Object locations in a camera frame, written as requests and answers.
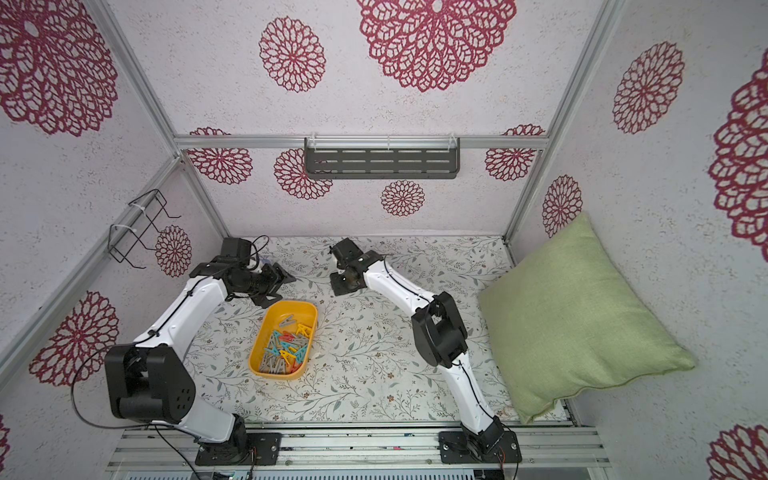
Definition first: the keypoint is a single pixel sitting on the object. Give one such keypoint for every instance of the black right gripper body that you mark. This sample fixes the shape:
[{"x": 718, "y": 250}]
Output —
[{"x": 344, "y": 273}]

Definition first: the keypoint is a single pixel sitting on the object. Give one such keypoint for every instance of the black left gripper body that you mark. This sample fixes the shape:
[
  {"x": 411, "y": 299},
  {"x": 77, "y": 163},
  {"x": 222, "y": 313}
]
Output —
[{"x": 259, "y": 285}]

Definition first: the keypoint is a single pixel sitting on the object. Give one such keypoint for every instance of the yellow storage box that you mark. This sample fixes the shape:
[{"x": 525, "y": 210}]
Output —
[{"x": 304, "y": 313}]

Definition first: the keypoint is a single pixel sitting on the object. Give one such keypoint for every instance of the yellow clothespin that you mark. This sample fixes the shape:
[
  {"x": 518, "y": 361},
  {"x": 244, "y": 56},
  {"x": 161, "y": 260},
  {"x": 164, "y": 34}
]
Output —
[
  {"x": 288, "y": 357},
  {"x": 304, "y": 330}
]

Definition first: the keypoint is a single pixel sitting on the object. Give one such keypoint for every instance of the grey clothespin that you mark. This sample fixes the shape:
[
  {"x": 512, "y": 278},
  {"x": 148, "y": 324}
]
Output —
[
  {"x": 272, "y": 364},
  {"x": 287, "y": 322}
]

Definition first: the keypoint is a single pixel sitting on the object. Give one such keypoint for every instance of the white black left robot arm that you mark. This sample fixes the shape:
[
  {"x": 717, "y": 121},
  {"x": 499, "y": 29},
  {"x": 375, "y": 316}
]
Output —
[{"x": 147, "y": 380}]

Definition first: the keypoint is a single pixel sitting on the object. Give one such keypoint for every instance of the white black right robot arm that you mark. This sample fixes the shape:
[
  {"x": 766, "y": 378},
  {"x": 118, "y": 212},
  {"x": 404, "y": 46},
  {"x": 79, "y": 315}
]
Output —
[{"x": 439, "y": 336}]

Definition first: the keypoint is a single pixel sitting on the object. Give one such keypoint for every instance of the grey clothespin in pile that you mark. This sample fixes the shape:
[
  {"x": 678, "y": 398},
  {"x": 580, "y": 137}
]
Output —
[{"x": 287, "y": 322}]

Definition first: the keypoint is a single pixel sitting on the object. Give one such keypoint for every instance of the green pillow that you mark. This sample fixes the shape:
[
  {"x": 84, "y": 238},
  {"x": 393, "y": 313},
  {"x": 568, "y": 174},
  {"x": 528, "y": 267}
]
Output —
[{"x": 565, "y": 320}]

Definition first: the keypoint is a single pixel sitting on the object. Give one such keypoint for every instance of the grey wall shelf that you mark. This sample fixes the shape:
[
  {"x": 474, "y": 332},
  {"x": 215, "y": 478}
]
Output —
[{"x": 386, "y": 159}]

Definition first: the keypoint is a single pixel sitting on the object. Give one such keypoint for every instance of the black wire wall rack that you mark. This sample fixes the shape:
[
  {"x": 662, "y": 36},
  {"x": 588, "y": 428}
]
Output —
[{"x": 144, "y": 212}]

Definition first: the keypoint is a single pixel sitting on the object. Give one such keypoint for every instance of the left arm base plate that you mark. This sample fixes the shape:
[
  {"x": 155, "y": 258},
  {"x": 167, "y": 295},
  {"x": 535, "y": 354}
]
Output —
[{"x": 259, "y": 449}]

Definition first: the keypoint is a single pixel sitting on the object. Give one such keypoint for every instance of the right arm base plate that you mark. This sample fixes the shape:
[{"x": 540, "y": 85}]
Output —
[{"x": 458, "y": 448}]

